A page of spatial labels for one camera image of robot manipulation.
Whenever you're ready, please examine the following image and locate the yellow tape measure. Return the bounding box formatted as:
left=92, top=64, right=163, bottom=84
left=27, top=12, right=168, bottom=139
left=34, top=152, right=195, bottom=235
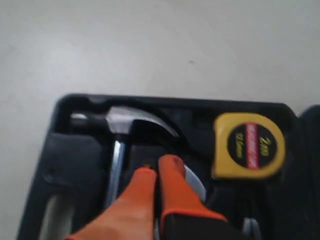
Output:
left=211, top=112, right=286, bottom=181

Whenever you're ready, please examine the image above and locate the black plastic tool case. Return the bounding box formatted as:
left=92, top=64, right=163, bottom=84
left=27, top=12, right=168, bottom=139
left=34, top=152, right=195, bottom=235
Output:
left=17, top=94, right=320, bottom=240

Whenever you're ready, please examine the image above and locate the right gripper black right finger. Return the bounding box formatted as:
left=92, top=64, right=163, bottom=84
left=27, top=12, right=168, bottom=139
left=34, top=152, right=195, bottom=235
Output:
left=158, top=154, right=249, bottom=240

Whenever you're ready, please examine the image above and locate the steel claw hammer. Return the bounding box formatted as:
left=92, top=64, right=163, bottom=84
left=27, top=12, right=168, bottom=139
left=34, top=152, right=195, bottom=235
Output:
left=70, top=105, right=179, bottom=209

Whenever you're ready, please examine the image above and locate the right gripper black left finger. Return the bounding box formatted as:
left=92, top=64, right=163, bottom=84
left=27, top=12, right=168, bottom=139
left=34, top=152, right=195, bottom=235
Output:
left=67, top=167, right=157, bottom=240

